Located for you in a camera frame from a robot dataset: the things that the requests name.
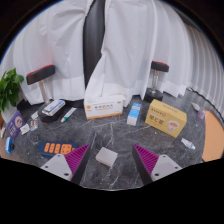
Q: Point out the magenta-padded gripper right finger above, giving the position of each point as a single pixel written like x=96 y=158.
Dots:
x=164 y=165

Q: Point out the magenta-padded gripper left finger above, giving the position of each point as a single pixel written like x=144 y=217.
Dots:
x=56 y=165

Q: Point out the white charger block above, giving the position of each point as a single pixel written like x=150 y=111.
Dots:
x=106 y=156

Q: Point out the small white tube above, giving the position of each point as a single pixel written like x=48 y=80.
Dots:
x=188 y=143

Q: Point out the blister pack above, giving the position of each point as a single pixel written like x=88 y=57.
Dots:
x=33 y=125

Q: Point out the yellow box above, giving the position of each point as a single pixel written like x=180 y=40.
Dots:
x=165 y=118

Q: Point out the white sachet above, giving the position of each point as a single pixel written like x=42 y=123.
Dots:
x=25 y=129

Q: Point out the white green tube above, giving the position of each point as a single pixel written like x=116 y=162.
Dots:
x=68 y=115

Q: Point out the purple box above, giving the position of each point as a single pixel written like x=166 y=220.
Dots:
x=15 y=125

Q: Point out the flat white blue box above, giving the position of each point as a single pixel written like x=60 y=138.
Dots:
x=53 y=107

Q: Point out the small blue white box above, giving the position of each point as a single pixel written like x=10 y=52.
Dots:
x=134 y=114

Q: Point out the small white packet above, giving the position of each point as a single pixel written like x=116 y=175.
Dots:
x=2 y=132

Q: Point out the small purple bottle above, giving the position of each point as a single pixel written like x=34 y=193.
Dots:
x=201 y=114

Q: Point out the small white item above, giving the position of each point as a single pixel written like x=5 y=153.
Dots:
x=195 y=106

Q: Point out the white orange box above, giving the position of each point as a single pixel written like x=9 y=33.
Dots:
x=104 y=107

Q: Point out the green potted plant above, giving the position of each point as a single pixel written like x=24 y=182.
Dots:
x=10 y=86

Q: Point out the black red dumbbell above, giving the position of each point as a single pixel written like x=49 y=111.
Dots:
x=160 y=66
x=40 y=74

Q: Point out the white curtain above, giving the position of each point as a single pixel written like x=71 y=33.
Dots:
x=56 y=40
x=146 y=40

